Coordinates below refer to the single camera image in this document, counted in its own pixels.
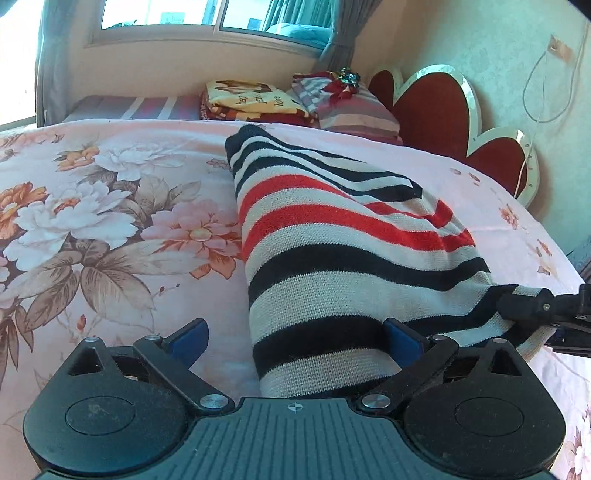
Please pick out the grey right curtain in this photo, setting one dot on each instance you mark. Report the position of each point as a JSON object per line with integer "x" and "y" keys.
{"x": 349, "y": 17}

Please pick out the red heart-shaped headboard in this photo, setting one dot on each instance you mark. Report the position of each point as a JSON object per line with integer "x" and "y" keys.
{"x": 439, "y": 112}

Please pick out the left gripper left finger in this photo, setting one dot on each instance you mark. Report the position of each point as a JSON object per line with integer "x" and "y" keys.
{"x": 123, "y": 411}

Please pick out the teal blanket on sill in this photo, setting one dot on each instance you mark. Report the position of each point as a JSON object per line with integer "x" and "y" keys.
{"x": 311, "y": 35}

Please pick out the window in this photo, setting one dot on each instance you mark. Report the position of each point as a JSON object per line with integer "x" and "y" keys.
{"x": 236, "y": 22}

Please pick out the red decorative bow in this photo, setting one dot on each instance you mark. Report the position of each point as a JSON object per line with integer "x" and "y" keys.
{"x": 343, "y": 84}

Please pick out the striped mattress cover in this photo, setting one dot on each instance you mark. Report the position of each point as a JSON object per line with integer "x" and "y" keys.
{"x": 136, "y": 108}

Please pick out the folded yellow red blanket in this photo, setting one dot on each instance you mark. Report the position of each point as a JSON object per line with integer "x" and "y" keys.
{"x": 234, "y": 100}

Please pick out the grey left curtain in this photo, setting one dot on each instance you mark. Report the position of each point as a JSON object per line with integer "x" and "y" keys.
{"x": 51, "y": 67}

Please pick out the striped pillow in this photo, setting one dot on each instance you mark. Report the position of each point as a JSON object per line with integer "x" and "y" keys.
{"x": 363, "y": 115}

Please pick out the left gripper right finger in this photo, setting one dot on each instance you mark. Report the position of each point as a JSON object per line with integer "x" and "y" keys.
{"x": 463, "y": 411}

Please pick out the grey curtain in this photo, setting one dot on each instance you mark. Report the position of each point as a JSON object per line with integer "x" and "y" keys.
{"x": 349, "y": 17}
{"x": 51, "y": 67}

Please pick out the striped knit sweater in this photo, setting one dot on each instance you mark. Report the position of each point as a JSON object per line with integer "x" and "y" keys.
{"x": 334, "y": 247}

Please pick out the pink floral bed sheet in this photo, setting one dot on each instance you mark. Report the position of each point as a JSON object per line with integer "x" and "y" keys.
{"x": 124, "y": 228}

